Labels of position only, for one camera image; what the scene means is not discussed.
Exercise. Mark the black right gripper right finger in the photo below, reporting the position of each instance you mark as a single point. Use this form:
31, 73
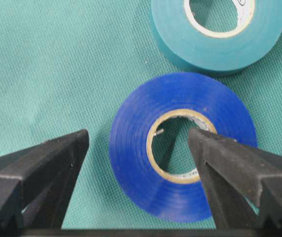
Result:
243, 186

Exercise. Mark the teal tape roll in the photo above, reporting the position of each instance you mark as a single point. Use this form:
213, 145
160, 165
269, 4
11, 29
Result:
192, 47

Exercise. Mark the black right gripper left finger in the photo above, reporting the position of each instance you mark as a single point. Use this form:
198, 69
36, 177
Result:
36, 183

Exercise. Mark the blue tape roll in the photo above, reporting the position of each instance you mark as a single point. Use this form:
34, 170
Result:
213, 106

